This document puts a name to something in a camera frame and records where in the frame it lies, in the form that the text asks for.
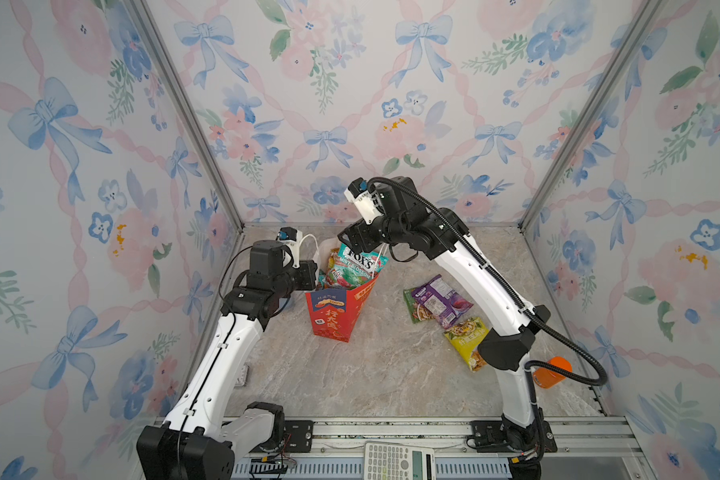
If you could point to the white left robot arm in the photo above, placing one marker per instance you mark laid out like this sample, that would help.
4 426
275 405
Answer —
216 372

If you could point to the red paper gift bag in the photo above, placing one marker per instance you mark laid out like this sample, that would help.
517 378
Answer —
333 312

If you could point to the orange cup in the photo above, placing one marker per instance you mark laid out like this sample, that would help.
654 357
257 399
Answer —
546 379

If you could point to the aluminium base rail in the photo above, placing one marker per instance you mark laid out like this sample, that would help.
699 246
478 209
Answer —
333 448

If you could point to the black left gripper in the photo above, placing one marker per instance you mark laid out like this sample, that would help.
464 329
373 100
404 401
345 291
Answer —
307 269

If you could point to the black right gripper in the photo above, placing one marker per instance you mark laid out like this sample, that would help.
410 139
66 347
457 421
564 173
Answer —
357 234

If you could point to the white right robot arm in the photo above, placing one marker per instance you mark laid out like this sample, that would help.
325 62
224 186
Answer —
507 346

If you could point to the yellow nut snack packet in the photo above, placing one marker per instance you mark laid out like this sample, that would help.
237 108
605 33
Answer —
465 337

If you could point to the white calculator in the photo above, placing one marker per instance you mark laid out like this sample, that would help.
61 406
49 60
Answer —
386 461

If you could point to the purple snack packet back label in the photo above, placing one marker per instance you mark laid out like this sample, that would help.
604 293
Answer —
443 302

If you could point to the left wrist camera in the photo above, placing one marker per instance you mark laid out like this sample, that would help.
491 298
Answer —
293 238

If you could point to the pink fruit candy packet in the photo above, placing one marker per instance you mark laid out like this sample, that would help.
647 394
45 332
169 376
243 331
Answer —
348 269

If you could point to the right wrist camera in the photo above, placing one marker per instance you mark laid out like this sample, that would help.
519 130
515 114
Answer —
358 194

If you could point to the aluminium corner post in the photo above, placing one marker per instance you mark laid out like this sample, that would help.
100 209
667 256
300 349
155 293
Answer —
156 47
635 34

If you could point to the small square clock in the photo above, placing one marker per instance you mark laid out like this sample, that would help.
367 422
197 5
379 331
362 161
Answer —
243 376

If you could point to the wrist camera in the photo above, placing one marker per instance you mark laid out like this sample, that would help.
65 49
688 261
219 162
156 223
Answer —
358 194
293 238

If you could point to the aluminium left corner post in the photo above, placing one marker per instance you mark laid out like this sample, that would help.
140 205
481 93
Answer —
156 47

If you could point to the aluminium right corner post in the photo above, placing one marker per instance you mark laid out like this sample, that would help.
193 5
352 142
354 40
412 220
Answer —
635 34

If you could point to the green noodle snack packet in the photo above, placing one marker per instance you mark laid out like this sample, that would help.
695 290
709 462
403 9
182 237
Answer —
416 312

